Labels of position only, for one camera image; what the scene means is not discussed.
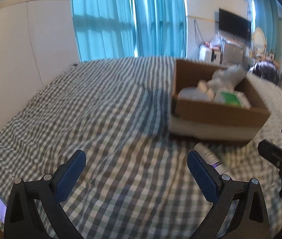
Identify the open cardboard box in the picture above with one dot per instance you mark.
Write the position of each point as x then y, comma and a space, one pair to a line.
208, 120

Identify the silver mini fridge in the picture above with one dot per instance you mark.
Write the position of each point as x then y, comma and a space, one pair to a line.
232, 53

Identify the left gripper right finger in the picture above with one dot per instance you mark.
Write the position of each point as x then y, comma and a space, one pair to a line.
250, 219

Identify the grey checkered bed sheet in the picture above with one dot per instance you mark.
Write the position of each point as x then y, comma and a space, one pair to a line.
136, 183

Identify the clear cotton swab jar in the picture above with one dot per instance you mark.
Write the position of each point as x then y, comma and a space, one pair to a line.
195, 94

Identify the oval vanity mirror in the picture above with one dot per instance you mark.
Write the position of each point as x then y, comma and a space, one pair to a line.
259, 42

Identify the black puffy jacket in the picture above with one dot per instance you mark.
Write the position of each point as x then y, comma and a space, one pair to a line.
266, 70

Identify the blue window curtains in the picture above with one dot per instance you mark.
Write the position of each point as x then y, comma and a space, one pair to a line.
129, 28

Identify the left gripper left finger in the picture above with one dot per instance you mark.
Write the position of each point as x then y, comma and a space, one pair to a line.
22, 218

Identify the white socks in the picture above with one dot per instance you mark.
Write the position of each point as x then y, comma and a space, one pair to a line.
226, 79

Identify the green white medicine box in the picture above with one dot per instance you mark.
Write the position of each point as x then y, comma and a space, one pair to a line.
232, 98

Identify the white suitcase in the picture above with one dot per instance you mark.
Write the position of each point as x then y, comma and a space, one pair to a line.
206, 54

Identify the white toothpaste tube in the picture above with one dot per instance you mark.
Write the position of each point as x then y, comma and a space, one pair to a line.
211, 159

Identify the blue corner curtain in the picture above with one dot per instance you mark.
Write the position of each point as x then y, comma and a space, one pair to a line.
267, 19

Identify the black wall television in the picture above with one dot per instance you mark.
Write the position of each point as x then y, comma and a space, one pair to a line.
234, 24

